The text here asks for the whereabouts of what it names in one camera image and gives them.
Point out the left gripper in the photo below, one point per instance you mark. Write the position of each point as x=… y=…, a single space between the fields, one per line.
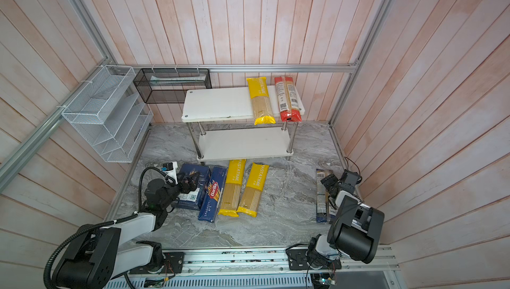
x=186 y=189

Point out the yellow pasta package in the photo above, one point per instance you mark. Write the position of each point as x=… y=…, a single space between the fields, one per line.
x=250 y=199
x=260 y=100
x=231 y=193

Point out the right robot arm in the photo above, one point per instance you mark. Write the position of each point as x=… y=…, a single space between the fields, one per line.
x=355 y=228

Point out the white wire mesh rack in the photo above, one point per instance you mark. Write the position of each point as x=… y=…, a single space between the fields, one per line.
x=110 y=120

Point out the brown blue spaghetti package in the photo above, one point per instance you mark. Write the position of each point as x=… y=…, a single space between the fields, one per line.
x=324 y=211

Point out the white two-tier shelf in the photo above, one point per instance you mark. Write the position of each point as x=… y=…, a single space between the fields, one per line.
x=221 y=124

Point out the black mesh basket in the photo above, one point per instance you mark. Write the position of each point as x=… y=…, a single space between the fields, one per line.
x=170 y=85

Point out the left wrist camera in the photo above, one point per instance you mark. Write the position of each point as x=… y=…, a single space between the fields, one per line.
x=170 y=169

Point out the blue spaghetti bag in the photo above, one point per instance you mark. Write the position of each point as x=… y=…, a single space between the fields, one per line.
x=215 y=187

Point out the blue Barilla pasta box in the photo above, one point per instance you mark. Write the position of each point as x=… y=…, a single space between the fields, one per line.
x=200 y=176

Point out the red spaghetti package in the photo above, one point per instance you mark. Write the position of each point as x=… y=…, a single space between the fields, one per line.
x=287 y=99

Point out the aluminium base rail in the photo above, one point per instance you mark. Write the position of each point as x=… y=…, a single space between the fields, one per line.
x=263 y=267

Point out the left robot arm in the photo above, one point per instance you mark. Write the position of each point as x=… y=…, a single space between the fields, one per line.
x=91 y=257

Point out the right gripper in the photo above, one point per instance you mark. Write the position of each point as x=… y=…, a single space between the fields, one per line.
x=329 y=180

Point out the aluminium frame horizontal bar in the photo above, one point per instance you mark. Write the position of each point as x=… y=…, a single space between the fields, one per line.
x=256 y=68

